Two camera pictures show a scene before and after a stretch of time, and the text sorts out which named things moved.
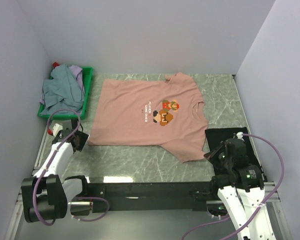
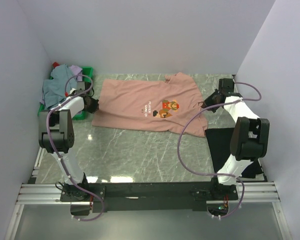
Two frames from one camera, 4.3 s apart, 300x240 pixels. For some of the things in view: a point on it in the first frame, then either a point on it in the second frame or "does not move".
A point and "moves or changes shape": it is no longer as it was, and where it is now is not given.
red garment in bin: x=55 y=64 does not move
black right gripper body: x=224 y=160 -> x=211 y=100
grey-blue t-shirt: x=63 y=91 does not move
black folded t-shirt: x=215 y=136 does not move
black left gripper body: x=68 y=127 -> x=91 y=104
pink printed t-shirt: x=170 y=114 moves or changes shape
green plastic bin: x=87 y=72 does not move
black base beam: x=184 y=196 does not move
